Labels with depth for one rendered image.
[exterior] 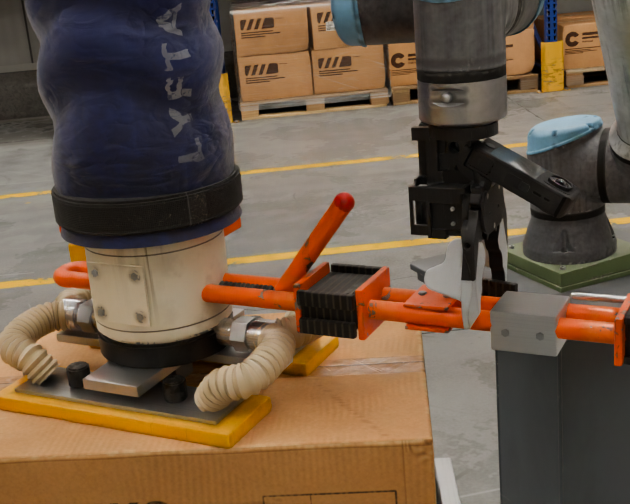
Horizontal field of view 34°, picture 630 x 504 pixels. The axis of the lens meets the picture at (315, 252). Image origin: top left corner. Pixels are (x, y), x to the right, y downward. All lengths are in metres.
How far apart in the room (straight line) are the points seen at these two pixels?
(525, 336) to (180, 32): 0.49
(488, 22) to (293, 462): 0.51
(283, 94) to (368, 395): 7.18
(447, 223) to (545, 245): 1.06
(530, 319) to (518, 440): 1.29
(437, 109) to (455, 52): 0.06
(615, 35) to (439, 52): 0.82
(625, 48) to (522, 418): 0.87
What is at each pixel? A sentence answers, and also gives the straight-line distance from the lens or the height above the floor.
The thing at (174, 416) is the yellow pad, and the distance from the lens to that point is 1.19.
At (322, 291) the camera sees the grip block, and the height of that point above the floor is 1.10.
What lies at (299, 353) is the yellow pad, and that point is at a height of 0.97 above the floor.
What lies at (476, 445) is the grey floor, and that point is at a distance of 3.07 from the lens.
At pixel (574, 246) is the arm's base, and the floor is 0.83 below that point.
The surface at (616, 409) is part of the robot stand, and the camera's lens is 2.27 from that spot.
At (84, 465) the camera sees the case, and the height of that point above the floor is 0.94.
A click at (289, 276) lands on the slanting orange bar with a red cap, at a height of 1.10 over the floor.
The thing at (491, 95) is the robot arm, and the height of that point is 1.31.
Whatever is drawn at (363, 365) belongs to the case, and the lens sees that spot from 1.31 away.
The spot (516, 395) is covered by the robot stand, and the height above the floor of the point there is 0.47.
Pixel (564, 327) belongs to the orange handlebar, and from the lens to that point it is 1.06.
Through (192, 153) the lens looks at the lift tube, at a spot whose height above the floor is 1.25.
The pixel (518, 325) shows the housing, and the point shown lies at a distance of 1.07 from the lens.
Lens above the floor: 1.49
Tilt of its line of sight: 18 degrees down
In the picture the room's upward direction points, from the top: 5 degrees counter-clockwise
